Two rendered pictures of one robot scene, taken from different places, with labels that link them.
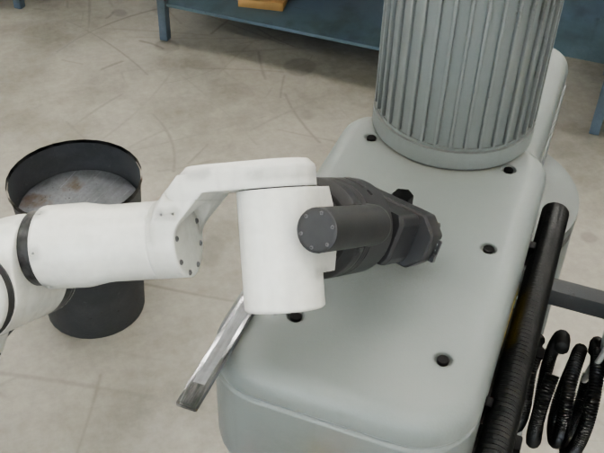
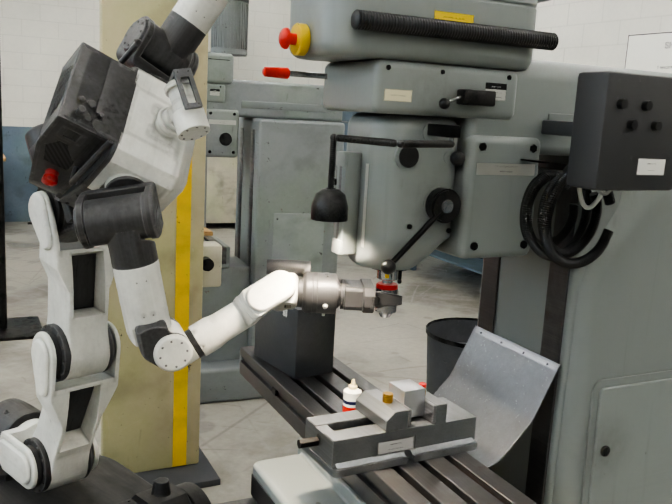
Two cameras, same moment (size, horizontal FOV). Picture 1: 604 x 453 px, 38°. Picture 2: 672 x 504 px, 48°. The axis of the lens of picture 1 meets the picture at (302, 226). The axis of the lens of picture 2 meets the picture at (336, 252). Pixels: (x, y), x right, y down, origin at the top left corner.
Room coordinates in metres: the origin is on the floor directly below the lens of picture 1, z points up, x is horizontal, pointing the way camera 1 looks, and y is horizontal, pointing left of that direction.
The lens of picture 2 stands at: (-0.54, -1.13, 1.63)
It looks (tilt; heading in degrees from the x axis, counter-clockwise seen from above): 11 degrees down; 44
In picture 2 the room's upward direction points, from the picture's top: 3 degrees clockwise
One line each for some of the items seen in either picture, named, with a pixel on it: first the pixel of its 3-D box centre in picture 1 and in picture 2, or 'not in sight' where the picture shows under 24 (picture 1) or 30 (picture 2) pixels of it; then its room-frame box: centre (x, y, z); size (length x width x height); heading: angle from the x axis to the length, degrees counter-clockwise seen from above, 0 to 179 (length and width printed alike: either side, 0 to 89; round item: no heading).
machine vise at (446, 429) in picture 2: not in sight; (392, 423); (0.63, -0.19, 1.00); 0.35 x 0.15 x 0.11; 163
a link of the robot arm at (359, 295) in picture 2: not in sight; (344, 295); (0.63, -0.04, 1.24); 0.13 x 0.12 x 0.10; 48
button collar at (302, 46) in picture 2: not in sight; (299, 39); (0.48, -0.02, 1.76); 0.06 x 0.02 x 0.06; 70
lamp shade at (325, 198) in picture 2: not in sight; (330, 203); (0.50, -0.10, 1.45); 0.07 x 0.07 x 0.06
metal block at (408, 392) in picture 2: not in sight; (406, 398); (0.66, -0.20, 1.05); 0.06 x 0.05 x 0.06; 73
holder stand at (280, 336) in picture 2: not in sight; (293, 328); (0.82, 0.32, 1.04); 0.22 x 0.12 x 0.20; 79
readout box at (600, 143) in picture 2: not in sight; (628, 132); (0.86, -0.52, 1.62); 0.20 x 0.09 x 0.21; 160
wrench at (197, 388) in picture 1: (243, 312); not in sight; (0.58, 0.05, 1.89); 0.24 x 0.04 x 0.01; 161
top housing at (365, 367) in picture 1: (392, 290); (411, 25); (0.71, -0.10, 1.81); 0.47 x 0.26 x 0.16; 160
